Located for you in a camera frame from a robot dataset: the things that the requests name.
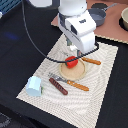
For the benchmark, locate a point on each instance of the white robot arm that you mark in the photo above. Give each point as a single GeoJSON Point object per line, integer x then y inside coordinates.
{"type": "Point", "coordinates": [68, 8]}

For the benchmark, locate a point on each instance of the round wooden plate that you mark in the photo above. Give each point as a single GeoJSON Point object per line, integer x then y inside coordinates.
{"type": "Point", "coordinates": [75, 73]}

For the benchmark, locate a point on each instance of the brown stove board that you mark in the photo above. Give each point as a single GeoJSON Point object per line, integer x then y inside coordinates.
{"type": "Point", "coordinates": [111, 28]}

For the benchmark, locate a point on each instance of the brown sausage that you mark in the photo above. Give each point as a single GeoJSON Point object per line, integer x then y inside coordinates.
{"type": "Point", "coordinates": [58, 86]}

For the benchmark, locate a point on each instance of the beige bowl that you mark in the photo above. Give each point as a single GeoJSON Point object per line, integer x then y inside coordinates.
{"type": "Point", "coordinates": [124, 16]}

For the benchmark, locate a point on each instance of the light blue cup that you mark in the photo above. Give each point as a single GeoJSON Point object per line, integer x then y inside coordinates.
{"type": "Point", "coordinates": [33, 86]}

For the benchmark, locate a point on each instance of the beige woven placemat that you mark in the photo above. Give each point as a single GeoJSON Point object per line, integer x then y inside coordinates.
{"type": "Point", "coordinates": [79, 108]}

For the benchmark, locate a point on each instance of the knife with wooden handle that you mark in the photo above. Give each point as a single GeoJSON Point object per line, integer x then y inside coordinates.
{"type": "Point", "coordinates": [85, 59]}

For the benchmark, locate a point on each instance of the grey saucepan with handle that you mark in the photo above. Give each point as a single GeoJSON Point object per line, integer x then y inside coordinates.
{"type": "Point", "coordinates": [99, 15]}

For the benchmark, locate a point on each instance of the red tomato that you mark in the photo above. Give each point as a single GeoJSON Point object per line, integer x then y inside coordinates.
{"type": "Point", "coordinates": [71, 62]}

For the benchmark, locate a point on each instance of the fork with wooden handle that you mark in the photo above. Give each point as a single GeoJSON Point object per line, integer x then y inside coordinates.
{"type": "Point", "coordinates": [72, 83]}

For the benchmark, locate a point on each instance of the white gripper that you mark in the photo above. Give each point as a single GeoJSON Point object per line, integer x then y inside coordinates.
{"type": "Point", "coordinates": [79, 30]}

